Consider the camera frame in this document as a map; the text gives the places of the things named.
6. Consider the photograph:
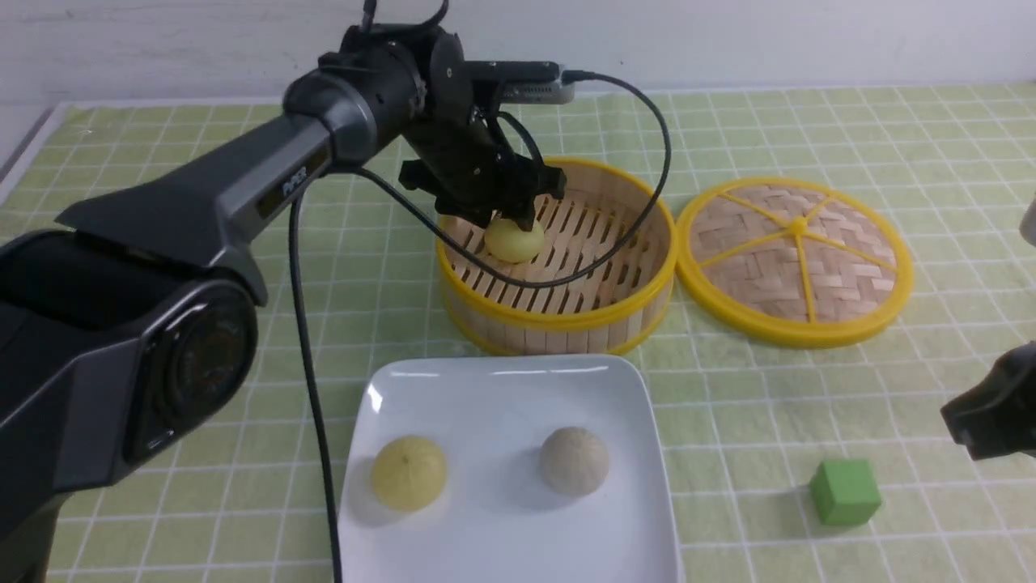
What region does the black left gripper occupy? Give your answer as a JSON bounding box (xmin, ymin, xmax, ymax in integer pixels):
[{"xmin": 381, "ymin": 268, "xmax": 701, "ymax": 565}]
[{"xmin": 399, "ymin": 28, "xmax": 567, "ymax": 232}]

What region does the yellow steamed bun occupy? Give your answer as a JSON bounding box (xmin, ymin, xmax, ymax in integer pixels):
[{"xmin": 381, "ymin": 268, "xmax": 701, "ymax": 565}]
[
  {"xmin": 482, "ymin": 218, "xmax": 546, "ymax": 263},
  {"xmin": 370, "ymin": 435, "xmax": 448, "ymax": 513}
]

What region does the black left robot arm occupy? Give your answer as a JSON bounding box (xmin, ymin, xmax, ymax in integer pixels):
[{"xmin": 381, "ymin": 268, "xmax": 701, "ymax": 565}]
[{"xmin": 1, "ymin": 25, "xmax": 574, "ymax": 582}]

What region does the grey steamed bun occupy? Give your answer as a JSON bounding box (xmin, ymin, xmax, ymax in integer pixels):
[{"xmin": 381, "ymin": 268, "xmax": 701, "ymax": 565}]
[{"xmin": 539, "ymin": 427, "xmax": 611, "ymax": 497}]

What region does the yellow steamed bun on plate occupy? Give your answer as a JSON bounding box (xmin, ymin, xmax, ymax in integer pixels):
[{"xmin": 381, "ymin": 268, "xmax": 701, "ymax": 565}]
[{"xmin": 370, "ymin": 435, "xmax": 448, "ymax": 513}]

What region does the white square plate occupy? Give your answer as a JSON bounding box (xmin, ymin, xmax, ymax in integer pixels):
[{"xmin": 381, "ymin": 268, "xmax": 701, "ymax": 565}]
[{"xmin": 338, "ymin": 355, "xmax": 684, "ymax": 582}]

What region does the bamboo steamer basket yellow rim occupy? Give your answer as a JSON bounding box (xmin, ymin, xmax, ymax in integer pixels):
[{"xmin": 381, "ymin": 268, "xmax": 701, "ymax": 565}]
[{"xmin": 436, "ymin": 156, "xmax": 677, "ymax": 355}]

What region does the woven bamboo steamer lid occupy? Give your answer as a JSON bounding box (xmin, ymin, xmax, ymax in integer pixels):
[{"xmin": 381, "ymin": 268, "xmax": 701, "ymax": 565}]
[{"xmin": 677, "ymin": 177, "xmax": 915, "ymax": 348}]

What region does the green checkered tablecloth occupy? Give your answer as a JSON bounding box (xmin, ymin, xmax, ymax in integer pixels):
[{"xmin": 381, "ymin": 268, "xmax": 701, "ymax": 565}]
[{"xmin": 2, "ymin": 83, "xmax": 1035, "ymax": 582}]

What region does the green cube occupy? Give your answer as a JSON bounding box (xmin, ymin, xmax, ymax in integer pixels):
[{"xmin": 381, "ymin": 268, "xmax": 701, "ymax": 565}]
[{"xmin": 809, "ymin": 458, "xmax": 883, "ymax": 526}]

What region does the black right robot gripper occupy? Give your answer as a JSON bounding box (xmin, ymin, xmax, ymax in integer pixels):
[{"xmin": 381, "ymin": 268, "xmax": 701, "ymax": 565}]
[{"xmin": 940, "ymin": 341, "xmax": 1035, "ymax": 461}]

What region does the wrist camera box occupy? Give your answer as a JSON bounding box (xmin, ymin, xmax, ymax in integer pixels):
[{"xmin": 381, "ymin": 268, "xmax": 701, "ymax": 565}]
[{"xmin": 464, "ymin": 62, "xmax": 575, "ymax": 109}]

